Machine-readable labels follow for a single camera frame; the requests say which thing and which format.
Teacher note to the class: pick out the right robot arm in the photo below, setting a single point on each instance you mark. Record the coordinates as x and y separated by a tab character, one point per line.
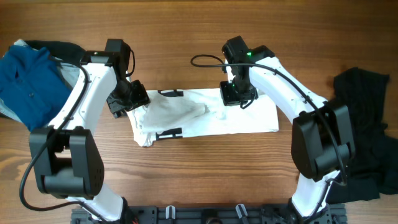
322	138

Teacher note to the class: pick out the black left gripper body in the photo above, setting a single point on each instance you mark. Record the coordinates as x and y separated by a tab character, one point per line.
129	96

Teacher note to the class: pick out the folded blue shirt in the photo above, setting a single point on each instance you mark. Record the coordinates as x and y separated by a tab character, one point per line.
31	86

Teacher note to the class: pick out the folded black garment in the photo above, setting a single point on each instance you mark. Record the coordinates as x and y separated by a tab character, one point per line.
65	51

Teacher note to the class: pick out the black printed t-shirt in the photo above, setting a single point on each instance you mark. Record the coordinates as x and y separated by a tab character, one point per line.
373	171

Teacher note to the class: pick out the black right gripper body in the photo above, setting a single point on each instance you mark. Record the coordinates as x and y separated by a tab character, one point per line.
233	98

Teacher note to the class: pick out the white t-shirt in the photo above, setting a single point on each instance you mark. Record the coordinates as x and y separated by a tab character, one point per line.
178	113

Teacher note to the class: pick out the folded grey shirt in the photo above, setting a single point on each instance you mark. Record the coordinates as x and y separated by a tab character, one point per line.
68	73

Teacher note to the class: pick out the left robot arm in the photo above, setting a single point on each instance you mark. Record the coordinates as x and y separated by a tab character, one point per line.
65	159

